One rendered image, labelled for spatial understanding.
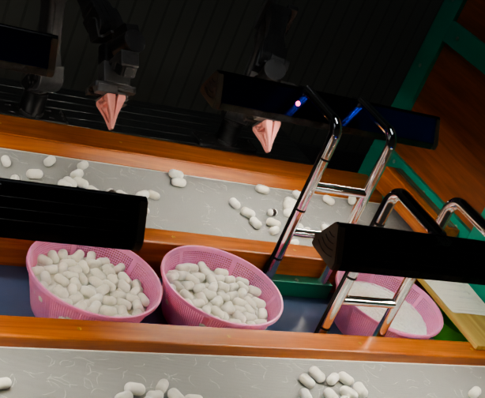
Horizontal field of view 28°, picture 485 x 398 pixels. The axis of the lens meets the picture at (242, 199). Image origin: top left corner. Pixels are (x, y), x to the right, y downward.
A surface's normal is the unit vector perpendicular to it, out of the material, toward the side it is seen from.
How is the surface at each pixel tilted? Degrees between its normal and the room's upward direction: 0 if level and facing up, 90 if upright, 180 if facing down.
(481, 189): 90
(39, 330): 0
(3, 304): 0
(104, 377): 0
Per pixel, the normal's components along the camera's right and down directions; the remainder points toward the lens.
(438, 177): -0.85, -0.11
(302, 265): 0.37, 0.55
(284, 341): 0.37, -0.82
